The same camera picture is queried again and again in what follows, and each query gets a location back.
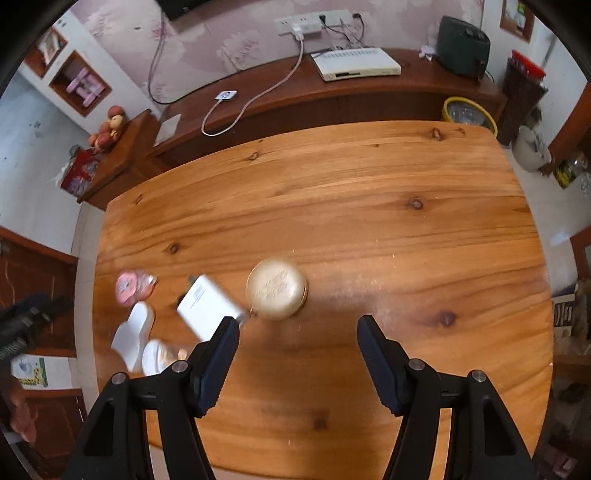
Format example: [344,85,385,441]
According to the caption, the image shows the white charging cable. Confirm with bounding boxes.
[200,26,306,138]

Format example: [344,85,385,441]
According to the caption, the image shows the black cable on wall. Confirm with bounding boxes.
[146,8,223,106]

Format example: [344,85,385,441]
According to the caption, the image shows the white paper on bench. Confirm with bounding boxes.
[153,114,181,146]

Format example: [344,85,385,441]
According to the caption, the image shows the black bag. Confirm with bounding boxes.
[436,16,491,81]

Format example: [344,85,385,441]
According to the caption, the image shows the white wall power strip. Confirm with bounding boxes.
[273,9,353,36]

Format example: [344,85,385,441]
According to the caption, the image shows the pink round tape case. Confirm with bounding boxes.
[114,270,158,306]

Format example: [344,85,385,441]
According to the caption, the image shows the fruit ornament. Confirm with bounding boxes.
[88,105,127,152]

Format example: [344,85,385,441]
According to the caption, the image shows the person's hand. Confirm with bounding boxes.
[8,377,37,444]

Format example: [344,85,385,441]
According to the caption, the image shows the dark bin red lid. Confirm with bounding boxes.
[497,50,548,146]

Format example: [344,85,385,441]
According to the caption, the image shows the white square charger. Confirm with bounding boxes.
[176,274,249,341]

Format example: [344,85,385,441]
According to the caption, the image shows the long wooden tv bench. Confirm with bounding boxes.
[152,49,507,168]

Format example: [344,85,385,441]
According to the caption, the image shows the red gift box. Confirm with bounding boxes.
[57,146,100,198]

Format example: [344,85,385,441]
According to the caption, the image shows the yellow rim basket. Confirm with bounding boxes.
[442,96,498,137]

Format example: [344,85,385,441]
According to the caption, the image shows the round beige compact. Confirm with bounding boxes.
[245,258,308,321]

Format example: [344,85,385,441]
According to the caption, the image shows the wooden side cabinet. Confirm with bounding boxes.
[77,110,168,211]

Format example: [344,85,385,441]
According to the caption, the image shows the white set-top box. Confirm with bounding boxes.
[311,48,402,82]

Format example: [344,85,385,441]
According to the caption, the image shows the white plastic bucket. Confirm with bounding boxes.
[512,125,552,173]

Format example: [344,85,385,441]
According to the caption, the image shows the wall niche pink items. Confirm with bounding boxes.
[49,51,112,117]

